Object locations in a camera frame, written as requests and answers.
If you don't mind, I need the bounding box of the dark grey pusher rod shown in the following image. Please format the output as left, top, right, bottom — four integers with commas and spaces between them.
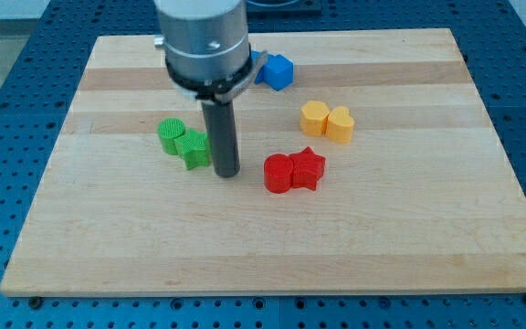
201, 102, 240, 178

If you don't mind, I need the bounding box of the blue block behind arm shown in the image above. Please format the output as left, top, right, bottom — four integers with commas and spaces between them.
251, 50, 270, 84

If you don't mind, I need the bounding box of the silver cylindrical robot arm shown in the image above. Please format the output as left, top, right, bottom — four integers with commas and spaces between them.
153, 0, 268, 177

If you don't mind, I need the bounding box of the green star block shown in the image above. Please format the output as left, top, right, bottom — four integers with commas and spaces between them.
174, 129, 210, 170

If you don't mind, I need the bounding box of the red star block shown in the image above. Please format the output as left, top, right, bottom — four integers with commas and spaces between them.
289, 146, 326, 191

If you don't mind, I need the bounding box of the green cylinder block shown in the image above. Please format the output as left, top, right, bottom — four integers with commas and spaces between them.
156, 117, 185, 155

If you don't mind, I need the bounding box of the blue cube block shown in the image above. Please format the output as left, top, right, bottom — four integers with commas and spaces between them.
263, 55, 294, 91

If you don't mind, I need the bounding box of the red cylinder block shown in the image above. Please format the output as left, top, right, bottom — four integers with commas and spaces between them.
264, 154, 294, 194

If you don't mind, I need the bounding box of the yellow hexagon block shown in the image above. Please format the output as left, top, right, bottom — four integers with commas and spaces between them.
300, 101, 330, 137

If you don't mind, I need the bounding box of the yellow heart block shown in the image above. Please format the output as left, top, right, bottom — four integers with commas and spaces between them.
325, 106, 355, 143

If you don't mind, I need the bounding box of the wooden board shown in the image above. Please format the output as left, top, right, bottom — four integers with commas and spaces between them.
0, 28, 526, 297

